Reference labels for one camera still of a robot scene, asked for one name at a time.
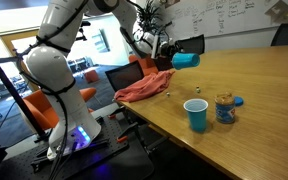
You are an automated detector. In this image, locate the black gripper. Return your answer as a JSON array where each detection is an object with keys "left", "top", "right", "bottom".
[{"left": 158, "top": 41, "right": 182, "bottom": 68}]

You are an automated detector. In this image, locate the blue plastic cup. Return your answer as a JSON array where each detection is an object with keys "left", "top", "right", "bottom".
[
  {"left": 171, "top": 52, "right": 201, "bottom": 71},
  {"left": 183, "top": 97, "right": 209, "bottom": 133}
]

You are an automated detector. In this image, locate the black tripod stand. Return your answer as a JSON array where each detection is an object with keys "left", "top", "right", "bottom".
[{"left": 0, "top": 43, "right": 52, "bottom": 143}]

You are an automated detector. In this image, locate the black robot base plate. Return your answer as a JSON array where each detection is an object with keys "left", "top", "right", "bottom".
[{"left": 0, "top": 114, "right": 156, "bottom": 180}]

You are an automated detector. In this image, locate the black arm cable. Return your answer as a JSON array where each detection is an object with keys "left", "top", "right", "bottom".
[{"left": 15, "top": 0, "right": 92, "bottom": 180}]

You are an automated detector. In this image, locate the green potted plant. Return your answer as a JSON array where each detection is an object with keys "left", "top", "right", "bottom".
[{"left": 135, "top": 0, "right": 167, "bottom": 38}]

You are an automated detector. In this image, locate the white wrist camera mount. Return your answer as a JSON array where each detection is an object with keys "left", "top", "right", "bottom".
[{"left": 151, "top": 33, "right": 160, "bottom": 60}]

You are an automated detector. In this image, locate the open peanut butter jar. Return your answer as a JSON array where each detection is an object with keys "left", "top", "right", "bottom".
[{"left": 214, "top": 91, "right": 236, "bottom": 125}]

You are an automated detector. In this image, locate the brown pennant banner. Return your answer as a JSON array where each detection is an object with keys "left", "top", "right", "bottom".
[{"left": 264, "top": 0, "right": 288, "bottom": 24}]

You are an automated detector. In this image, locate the orange stool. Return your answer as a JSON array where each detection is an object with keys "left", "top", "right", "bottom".
[{"left": 83, "top": 69, "right": 101, "bottom": 84}]

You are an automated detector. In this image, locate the orange sweater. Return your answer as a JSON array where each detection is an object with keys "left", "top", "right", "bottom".
[{"left": 113, "top": 69, "right": 176, "bottom": 103}]

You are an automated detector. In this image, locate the black stand with knob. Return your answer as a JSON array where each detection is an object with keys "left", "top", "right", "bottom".
[{"left": 78, "top": 20, "right": 92, "bottom": 43}]

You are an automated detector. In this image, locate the wall whiteboard with writing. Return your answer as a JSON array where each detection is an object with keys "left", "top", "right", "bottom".
[{"left": 157, "top": 0, "right": 288, "bottom": 39}]

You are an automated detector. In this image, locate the blue round jar lid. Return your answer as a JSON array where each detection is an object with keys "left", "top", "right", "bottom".
[{"left": 233, "top": 95, "right": 245, "bottom": 107}]

